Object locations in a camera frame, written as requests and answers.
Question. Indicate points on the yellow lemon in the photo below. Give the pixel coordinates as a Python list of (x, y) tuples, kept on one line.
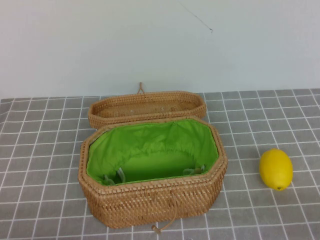
[(276, 168)]

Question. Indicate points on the green fabric basket liner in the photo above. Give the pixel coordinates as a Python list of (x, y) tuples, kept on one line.
[(150, 140)]

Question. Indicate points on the woven rattan basket lid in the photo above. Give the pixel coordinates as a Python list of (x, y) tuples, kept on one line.
[(100, 122)]

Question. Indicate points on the woven rattan basket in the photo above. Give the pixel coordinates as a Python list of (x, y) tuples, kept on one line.
[(150, 205)]

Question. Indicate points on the tan lid loop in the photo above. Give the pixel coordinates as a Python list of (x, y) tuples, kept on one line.
[(141, 85)]

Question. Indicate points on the grey checked tablecloth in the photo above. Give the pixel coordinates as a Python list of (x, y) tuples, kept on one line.
[(37, 150)]

